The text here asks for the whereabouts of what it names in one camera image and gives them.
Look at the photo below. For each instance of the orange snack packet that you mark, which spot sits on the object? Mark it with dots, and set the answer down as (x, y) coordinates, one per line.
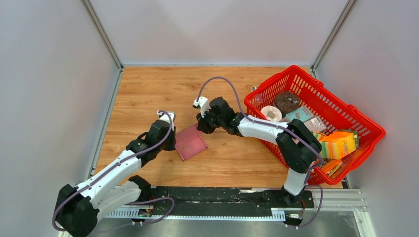
(330, 166)

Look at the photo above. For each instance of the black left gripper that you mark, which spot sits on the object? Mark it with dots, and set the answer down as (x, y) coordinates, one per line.
(171, 146)

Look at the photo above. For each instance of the white tissue roll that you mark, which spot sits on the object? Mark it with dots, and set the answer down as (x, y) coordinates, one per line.
(272, 113)

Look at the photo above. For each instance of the brown round cookie pack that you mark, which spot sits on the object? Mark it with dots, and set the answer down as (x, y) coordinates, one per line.
(286, 102)

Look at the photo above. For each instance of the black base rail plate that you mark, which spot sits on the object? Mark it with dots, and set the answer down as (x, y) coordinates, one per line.
(226, 202)

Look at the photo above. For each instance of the teal small box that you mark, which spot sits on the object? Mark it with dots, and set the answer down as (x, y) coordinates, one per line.
(302, 113)

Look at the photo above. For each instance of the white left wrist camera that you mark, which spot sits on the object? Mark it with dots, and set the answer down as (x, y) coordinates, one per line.
(168, 116)

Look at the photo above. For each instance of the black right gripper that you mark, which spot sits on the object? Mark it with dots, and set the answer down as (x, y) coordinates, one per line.
(202, 123)

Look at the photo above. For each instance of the pink white small box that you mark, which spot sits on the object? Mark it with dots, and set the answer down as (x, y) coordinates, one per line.
(315, 124)

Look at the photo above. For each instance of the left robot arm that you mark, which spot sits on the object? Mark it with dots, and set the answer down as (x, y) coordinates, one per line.
(79, 208)

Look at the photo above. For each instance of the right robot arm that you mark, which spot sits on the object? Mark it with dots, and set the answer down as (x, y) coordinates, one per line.
(297, 144)

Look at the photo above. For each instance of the orange yellow sponge pack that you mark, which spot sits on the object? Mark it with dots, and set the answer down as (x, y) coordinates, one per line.
(339, 144)

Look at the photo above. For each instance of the pink paper box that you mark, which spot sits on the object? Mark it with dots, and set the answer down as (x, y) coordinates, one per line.
(189, 142)

